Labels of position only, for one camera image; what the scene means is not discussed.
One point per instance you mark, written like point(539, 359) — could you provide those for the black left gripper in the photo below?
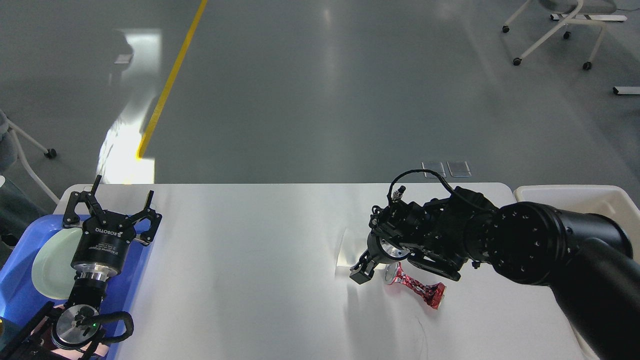
point(106, 236)

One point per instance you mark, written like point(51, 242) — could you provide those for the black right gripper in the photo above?
point(378, 251)

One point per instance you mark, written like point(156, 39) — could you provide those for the white paper cup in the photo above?
point(350, 247)

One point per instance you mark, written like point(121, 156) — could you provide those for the red snack wrapper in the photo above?
point(431, 294)

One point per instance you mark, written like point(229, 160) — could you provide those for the light green plate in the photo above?
point(52, 274)

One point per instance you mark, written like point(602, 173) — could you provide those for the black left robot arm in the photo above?
point(90, 288)

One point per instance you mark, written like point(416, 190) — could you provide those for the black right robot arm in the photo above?
point(586, 259)

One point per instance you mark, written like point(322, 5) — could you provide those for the blue plastic tray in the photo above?
point(19, 298)

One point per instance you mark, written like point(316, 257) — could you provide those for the floor socket cover left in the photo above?
point(435, 166)

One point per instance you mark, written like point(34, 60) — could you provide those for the floor socket cover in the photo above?
point(435, 166)
point(459, 169)

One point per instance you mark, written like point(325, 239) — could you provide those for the floor socket cover right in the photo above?
point(459, 169)

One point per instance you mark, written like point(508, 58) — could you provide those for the beige plastic bin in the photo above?
point(610, 201)

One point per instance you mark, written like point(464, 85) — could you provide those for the white office chair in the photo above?
point(582, 13)

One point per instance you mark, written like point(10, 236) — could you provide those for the white bar on floor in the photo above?
point(626, 90)

